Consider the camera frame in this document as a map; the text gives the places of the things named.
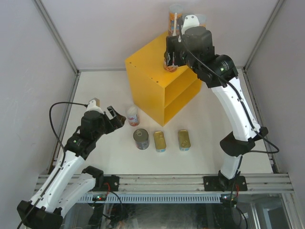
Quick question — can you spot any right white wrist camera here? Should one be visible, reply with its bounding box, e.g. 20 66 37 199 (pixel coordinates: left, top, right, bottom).
180 14 200 35

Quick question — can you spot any yellow two-shelf cabinet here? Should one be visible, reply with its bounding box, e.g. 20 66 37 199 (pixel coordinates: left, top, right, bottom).
125 32 202 126

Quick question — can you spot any grey slotted cable duct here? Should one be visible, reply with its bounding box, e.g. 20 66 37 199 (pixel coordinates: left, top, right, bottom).
78 193 221 204

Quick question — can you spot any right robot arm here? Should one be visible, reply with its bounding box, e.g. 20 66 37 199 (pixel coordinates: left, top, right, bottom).
164 26 268 191

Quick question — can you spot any flat gold tin left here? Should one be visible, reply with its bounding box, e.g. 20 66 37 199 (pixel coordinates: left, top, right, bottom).
153 131 166 153

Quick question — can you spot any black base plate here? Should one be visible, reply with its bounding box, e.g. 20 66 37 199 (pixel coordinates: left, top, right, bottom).
94 175 120 191
203 176 248 192

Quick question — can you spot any aluminium front rail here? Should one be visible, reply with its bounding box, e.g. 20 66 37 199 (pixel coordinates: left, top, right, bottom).
111 174 294 194

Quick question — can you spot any round tomato tin can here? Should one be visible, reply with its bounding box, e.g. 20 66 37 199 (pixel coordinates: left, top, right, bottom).
133 128 150 150

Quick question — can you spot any small red-white can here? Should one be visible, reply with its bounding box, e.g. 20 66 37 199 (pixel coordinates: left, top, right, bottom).
163 51 178 73
126 105 140 126

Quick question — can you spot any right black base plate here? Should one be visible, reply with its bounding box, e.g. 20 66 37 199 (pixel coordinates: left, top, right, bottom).
203 176 248 192

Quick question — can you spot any left black camera cable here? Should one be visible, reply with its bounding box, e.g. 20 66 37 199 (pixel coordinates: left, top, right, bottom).
16 102 89 229

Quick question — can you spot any flat gold tin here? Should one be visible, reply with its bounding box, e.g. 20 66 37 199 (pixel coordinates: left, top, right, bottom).
178 130 191 151
153 131 166 153

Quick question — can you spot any flat gold tin right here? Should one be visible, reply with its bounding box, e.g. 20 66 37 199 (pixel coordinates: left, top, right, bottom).
178 130 191 151

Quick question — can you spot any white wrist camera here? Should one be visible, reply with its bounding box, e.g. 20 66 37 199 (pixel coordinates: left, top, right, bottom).
86 98 104 114
180 14 200 35

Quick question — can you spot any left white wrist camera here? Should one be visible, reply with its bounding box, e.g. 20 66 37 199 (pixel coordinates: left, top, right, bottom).
86 98 104 114

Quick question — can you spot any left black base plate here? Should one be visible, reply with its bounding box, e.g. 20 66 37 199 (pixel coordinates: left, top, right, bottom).
94 175 120 191

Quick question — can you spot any tall can with white spoon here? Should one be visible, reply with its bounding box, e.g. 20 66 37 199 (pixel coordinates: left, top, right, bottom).
168 4 183 36

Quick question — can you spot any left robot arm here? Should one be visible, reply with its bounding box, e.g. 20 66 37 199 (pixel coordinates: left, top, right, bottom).
17 101 126 229

